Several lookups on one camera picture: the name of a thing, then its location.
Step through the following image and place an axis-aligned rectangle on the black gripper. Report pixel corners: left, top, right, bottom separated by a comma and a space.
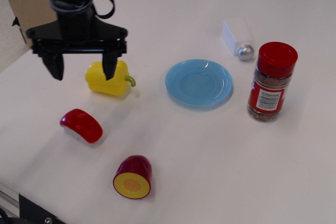
26, 11, 128, 81

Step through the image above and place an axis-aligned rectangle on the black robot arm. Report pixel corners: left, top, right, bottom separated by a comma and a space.
26, 0, 128, 80

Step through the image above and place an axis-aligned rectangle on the blue plate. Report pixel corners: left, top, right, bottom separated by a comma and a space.
165, 59, 233, 108

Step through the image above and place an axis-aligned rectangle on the yellow toy bell pepper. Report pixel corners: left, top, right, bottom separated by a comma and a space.
85, 60, 136, 96

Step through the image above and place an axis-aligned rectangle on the halved purple toy fruit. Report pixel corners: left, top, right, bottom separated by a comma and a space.
113, 155, 152, 199

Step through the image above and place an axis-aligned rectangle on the white salt shaker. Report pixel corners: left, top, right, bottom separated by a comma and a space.
222, 17, 255, 61

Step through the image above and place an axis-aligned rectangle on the red-lidded spice jar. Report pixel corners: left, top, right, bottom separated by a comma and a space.
247, 41, 298, 122

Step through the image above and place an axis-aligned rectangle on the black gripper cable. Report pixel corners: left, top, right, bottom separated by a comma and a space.
91, 0, 116, 20

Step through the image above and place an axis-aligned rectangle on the aluminium table frame rail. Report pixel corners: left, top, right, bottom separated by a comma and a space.
0, 184, 19, 218

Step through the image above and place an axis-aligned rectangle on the black corner bracket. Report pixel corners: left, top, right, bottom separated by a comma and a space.
19, 194, 65, 224

